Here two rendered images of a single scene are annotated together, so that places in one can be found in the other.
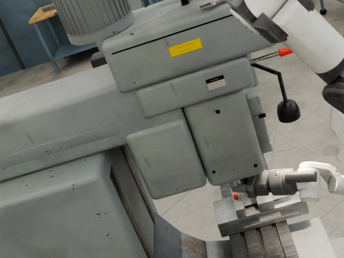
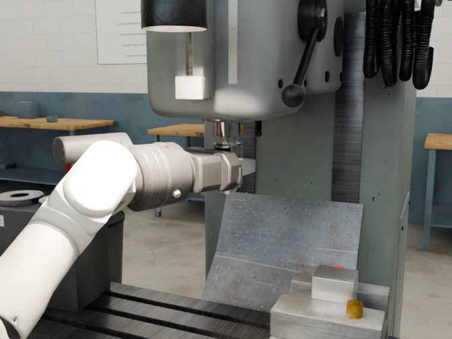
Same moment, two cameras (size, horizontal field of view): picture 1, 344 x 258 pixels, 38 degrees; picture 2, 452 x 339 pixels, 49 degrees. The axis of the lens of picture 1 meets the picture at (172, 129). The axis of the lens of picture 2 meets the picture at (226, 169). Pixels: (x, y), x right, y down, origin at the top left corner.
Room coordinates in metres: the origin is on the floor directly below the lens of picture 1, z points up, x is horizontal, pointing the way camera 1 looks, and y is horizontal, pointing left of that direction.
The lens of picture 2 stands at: (1.61, -0.90, 1.37)
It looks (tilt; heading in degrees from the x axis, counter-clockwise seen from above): 10 degrees down; 105
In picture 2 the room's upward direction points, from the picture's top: straight up
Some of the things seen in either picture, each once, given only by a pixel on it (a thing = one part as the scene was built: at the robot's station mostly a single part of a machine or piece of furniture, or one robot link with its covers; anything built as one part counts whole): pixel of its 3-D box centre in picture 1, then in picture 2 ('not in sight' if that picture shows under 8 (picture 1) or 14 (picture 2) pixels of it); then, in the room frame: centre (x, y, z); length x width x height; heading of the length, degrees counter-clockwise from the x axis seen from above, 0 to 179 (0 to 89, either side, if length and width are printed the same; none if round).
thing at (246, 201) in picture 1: (247, 194); (335, 292); (1.59, -0.19, 1.05); 0.06 x 0.05 x 0.06; 173
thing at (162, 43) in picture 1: (188, 30); not in sight; (1.42, -0.15, 1.81); 0.47 x 0.26 x 0.16; 81
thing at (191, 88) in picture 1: (192, 72); not in sight; (1.42, -0.12, 1.68); 0.34 x 0.24 x 0.10; 81
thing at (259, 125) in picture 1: (259, 123); (194, 16); (1.40, -0.27, 1.45); 0.04 x 0.04 x 0.21; 81
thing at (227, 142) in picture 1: (222, 126); (230, 7); (1.42, -0.16, 1.47); 0.21 x 0.19 x 0.32; 171
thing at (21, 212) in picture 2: not in sight; (44, 245); (1.02, -0.08, 1.04); 0.22 x 0.12 x 0.20; 178
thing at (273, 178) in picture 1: (267, 183); (182, 173); (1.37, -0.24, 1.23); 0.13 x 0.12 x 0.10; 149
